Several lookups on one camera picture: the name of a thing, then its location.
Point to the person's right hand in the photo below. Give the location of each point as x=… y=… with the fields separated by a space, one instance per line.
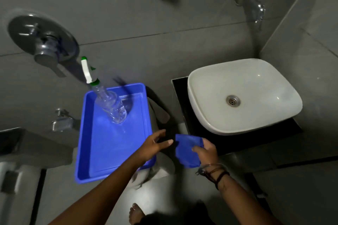
x=209 y=153

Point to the person's left hand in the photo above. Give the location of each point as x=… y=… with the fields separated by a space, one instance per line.
x=150 y=148

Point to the person's right thumb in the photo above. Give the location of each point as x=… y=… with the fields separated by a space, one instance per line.
x=198 y=149

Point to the person's left thumb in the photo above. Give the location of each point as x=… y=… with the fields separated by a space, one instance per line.
x=165 y=144

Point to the blue cleaning cloth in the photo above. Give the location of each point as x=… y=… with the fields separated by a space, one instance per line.
x=187 y=151

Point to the person's right forearm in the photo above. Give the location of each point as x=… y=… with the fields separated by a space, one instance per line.
x=243 y=201

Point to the person's left forearm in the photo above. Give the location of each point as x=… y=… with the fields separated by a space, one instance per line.
x=105 y=193

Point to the black basin counter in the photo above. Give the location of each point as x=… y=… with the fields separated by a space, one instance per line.
x=237 y=140

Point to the blue plastic tray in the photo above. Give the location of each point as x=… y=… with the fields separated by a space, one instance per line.
x=111 y=143

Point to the chrome basin drain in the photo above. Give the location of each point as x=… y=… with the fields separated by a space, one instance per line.
x=233 y=100

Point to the person's dark clothing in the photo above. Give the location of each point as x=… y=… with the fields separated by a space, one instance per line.
x=182 y=215

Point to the clear spray bottle green nozzle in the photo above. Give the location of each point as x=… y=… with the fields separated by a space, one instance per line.
x=109 y=102

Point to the white ceramic wash basin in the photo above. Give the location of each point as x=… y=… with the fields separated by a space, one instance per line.
x=243 y=93

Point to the person's bare foot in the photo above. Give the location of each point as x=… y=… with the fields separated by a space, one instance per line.
x=136 y=214

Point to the white toilet cistern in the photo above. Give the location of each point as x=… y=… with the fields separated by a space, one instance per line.
x=23 y=159

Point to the chrome shower mixer valve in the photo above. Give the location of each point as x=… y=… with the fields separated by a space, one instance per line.
x=43 y=40

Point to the small chrome wall tap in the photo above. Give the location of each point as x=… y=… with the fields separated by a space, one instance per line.
x=62 y=122

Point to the chrome wall spout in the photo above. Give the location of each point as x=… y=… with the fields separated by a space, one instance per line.
x=250 y=3

